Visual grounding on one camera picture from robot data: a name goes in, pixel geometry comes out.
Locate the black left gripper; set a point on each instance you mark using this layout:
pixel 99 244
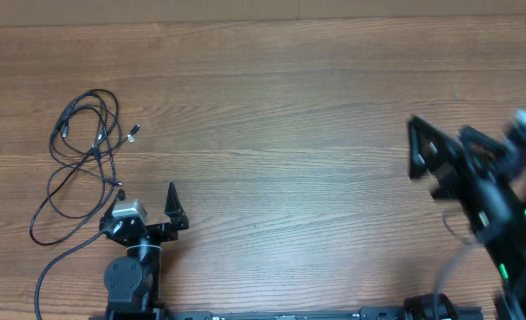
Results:
pixel 171 210

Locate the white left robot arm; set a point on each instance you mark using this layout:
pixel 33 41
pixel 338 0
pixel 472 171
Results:
pixel 133 281

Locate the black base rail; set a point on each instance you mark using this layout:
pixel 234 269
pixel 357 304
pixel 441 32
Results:
pixel 418 307

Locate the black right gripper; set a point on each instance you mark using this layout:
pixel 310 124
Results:
pixel 455 173

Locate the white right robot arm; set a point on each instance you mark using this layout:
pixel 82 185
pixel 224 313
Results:
pixel 501 230

